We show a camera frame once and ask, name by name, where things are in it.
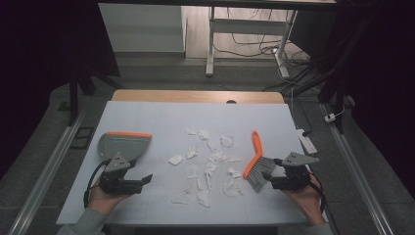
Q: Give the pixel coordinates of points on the dark curtain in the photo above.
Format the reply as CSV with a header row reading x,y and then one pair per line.
x,y
39,49
385,65

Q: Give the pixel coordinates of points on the person's left hand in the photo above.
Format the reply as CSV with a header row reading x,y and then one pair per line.
x,y
104,200

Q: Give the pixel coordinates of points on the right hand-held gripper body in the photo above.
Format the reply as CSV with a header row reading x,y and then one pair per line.
x,y
295,178

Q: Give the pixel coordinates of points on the white power strip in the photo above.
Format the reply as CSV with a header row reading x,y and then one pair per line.
x,y
306,141

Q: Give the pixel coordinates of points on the white desk frame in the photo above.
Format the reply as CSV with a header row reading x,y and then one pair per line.
x,y
248,26

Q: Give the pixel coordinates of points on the black floor bracket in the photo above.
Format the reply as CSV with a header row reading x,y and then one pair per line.
x,y
82,137

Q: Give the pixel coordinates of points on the white cabinet panel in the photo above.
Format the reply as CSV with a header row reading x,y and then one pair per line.
x,y
143,26

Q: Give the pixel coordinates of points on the grey dustpan with orange edge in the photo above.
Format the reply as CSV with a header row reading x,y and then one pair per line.
x,y
124,145

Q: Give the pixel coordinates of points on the aluminium rail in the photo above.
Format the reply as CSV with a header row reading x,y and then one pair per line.
x,y
359,169
49,169

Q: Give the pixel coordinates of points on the person's right hand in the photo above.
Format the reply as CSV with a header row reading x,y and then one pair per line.
x,y
308,204

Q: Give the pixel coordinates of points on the black metal stand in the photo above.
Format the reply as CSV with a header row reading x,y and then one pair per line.
x,y
339,98
73,98

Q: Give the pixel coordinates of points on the pile of white paper scraps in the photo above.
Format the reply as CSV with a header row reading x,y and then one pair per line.
x,y
208,166

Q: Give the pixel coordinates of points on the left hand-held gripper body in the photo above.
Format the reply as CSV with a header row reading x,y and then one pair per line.
x,y
117,164

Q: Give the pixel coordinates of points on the orange brush with grey bristles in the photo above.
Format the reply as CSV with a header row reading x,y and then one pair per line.
x,y
257,147

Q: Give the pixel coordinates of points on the small white adapter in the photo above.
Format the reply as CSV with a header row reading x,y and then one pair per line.
x,y
330,117

